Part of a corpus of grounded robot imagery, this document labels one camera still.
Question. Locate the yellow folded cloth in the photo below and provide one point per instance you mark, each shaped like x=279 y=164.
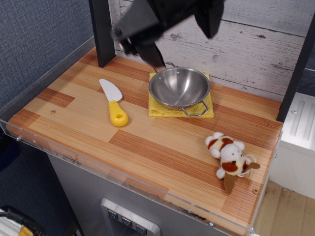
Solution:
x=158 y=110

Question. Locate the stainless steel bowl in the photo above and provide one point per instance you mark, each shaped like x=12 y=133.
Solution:
x=181 y=88

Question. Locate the dark left post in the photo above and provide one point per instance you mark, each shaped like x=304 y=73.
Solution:
x=101 y=21

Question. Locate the yellow handled toy knife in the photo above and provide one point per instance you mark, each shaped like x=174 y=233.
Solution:
x=118 y=116

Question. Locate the clear acrylic guard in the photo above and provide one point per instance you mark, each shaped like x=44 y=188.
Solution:
x=64 y=113

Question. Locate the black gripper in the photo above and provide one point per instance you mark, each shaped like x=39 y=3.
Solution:
x=146 y=20

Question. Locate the dark post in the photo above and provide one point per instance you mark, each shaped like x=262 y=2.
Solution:
x=101 y=21
x=298 y=72

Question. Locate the silver dispenser button panel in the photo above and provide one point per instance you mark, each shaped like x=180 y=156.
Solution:
x=128 y=218

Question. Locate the white ridged side panel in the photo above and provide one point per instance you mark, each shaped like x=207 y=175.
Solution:
x=299 y=125

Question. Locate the white brown plush dog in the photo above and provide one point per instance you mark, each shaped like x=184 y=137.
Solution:
x=233 y=163

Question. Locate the dark right post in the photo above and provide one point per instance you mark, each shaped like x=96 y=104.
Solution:
x=298 y=72

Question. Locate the grey toy fridge cabinet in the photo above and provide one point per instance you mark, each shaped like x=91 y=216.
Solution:
x=85 y=190

